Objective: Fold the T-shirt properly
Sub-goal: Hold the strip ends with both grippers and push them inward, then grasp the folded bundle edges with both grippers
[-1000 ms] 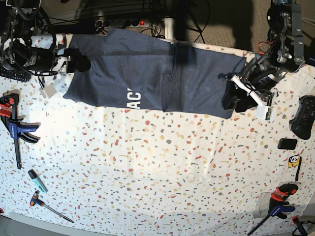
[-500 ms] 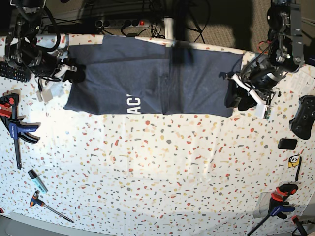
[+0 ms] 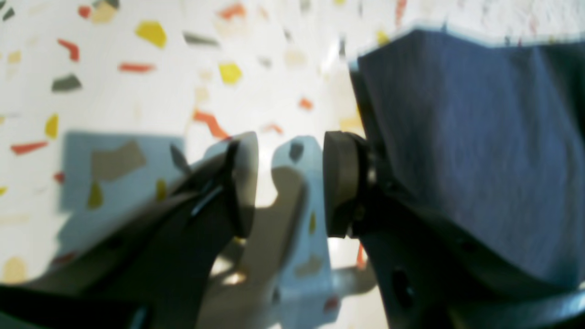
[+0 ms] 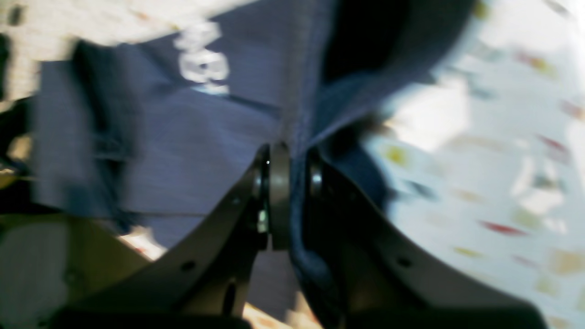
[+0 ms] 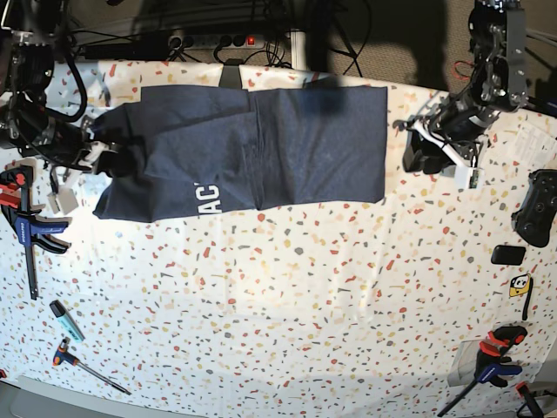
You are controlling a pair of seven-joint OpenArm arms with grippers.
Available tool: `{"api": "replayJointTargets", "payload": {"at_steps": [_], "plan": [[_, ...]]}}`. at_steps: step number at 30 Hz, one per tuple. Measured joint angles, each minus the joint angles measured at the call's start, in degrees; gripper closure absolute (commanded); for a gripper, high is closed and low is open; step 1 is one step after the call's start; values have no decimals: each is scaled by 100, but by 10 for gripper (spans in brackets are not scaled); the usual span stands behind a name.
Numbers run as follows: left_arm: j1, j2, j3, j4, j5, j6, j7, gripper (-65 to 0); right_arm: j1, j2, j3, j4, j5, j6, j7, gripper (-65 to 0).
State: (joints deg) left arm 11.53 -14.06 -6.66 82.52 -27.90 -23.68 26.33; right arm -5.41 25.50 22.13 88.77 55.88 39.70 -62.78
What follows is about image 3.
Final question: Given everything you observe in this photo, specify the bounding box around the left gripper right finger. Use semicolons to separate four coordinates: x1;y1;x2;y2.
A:
323;131;584;329

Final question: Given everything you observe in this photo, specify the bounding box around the blue grey T-shirt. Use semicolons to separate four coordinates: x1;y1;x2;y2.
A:
357;30;585;287

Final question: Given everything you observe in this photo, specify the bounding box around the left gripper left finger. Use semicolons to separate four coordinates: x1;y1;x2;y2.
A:
1;133;259;329

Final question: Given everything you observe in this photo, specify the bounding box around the terrazzo pattern table cloth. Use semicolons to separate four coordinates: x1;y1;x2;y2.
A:
0;0;585;329

